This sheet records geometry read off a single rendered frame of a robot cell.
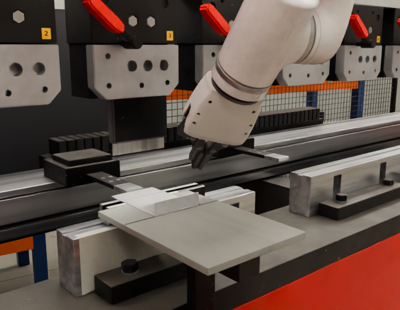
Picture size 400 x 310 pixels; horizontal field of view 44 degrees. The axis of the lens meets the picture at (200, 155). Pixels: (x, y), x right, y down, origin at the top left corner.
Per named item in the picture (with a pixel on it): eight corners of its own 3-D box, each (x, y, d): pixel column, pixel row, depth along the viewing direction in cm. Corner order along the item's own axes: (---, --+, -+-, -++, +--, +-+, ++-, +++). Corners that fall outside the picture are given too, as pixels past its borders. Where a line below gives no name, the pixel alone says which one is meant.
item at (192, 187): (109, 226, 79) (108, 208, 78) (100, 221, 81) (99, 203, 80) (204, 201, 91) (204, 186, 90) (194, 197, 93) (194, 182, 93)
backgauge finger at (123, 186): (105, 206, 83) (104, 178, 82) (44, 176, 103) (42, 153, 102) (163, 193, 91) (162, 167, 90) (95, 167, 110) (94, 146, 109)
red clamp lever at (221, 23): (212, 0, 76) (246, 42, 82) (196, 2, 79) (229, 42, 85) (207, 9, 75) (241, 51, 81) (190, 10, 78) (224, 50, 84)
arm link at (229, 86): (271, 57, 72) (262, 72, 74) (215, 42, 69) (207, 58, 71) (281, 95, 66) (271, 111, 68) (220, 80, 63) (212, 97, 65)
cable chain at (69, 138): (59, 158, 113) (58, 141, 112) (48, 154, 117) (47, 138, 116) (186, 139, 136) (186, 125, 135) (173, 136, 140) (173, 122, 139)
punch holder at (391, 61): (391, 78, 120) (396, 7, 116) (360, 76, 126) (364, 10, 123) (420, 75, 129) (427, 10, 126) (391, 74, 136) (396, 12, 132)
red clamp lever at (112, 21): (95, -9, 63) (145, 42, 69) (80, -6, 66) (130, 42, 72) (87, 2, 63) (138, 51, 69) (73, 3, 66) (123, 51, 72)
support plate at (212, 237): (207, 276, 57) (207, 268, 57) (98, 217, 77) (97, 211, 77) (306, 238, 68) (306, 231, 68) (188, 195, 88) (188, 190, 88)
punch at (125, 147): (116, 157, 78) (113, 96, 76) (109, 154, 79) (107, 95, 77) (167, 148, 84) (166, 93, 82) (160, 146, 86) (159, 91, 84)
